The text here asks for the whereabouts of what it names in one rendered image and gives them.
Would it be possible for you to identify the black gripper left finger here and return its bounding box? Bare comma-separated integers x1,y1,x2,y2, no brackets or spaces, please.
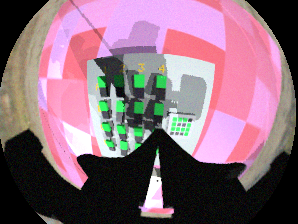
76,128,160,208

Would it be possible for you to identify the light grey switch panel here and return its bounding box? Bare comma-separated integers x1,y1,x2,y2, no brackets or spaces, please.
86,53,216,157

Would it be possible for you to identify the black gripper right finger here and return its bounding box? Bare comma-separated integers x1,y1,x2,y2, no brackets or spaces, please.
158,128,246,209

